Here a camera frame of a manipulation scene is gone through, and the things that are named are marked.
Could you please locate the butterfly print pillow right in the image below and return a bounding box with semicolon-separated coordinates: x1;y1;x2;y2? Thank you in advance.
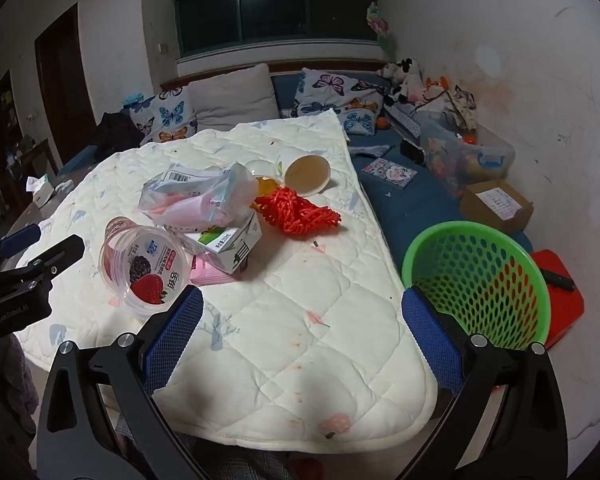
291;68;384;136

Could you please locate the white quilted mattress pad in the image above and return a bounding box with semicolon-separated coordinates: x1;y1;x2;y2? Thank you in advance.
18;112;438;454

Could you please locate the plastic packaging bag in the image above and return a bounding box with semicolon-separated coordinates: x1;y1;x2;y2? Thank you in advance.
138;162;259;232

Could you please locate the butterfly print pillow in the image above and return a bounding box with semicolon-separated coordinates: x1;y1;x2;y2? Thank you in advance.
291;68;384;136
123;87;198;145

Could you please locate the flower wall decoration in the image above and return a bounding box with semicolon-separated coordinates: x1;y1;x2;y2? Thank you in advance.
366;2;396;62

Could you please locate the colourful sticker book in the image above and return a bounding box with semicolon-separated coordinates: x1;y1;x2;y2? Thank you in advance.
362;158;417;188

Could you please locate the red plastic stool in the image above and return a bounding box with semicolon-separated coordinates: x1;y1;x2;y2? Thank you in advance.
531;249;584;348

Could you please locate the green plastic waste basket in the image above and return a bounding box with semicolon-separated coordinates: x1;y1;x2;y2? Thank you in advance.
401;221;550;350

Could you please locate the red mesh net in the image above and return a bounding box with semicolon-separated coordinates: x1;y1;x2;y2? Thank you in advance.
253;188;341;237

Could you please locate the beige cushion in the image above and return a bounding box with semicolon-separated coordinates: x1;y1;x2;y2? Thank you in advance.
186;63;279;131

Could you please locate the clear strawberry yogurt cup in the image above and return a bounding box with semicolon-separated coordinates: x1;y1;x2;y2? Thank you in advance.
99;217;190;320

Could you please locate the black small device on bed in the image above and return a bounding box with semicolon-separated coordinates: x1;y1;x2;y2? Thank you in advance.
400;139;426;167

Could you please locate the brown cardboard box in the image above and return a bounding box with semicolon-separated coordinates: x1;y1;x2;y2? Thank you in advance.
460;179;534;234

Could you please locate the fox plush toy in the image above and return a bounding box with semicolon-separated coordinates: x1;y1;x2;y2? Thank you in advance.
422;76;450;102

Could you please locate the dark window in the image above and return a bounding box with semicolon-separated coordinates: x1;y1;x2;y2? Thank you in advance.
174;0;376;56

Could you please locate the round clear lid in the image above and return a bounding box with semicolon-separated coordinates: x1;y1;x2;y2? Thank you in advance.
246;159;277;179

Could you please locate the white green milk carton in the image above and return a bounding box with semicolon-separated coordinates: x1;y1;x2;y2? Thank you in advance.
180;211;262;274

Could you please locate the paper cup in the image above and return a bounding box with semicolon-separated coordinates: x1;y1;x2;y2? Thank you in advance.
284;154;330;197

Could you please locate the orange peel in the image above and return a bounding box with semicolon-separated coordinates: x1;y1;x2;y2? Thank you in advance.
257;177;280;197

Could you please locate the black remote control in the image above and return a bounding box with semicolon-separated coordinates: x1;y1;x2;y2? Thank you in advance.
540;269;576;292

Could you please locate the butterfly print pillow left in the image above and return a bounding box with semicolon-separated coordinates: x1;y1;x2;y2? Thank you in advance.
123;87;198;145

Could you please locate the clear plastic storage bin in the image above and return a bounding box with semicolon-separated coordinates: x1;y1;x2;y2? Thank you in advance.
413;112;516;196

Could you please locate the cow plush toy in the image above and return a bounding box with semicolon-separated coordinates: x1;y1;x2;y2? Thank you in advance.
377;58;426;106

